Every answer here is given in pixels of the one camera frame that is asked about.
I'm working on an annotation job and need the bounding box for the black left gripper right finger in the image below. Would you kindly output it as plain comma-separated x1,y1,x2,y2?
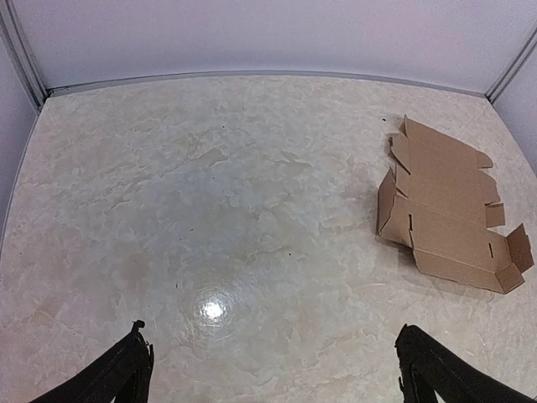
395,325,533,402

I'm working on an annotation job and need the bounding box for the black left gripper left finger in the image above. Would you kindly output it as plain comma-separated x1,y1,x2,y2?
35,320,154,402

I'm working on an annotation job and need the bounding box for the left aluminium frame post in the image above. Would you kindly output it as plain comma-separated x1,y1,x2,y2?
1,0,50,113

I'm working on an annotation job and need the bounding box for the brown cardboard box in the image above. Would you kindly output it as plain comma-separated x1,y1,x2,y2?
377,118,534,294

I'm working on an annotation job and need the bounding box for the aluminium frame post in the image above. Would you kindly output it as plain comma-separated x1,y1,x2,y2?
485,24,537,105
1,0,50,113

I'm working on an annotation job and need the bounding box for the right aluminium frame post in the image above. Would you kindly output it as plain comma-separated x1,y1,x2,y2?
485,24,537,105

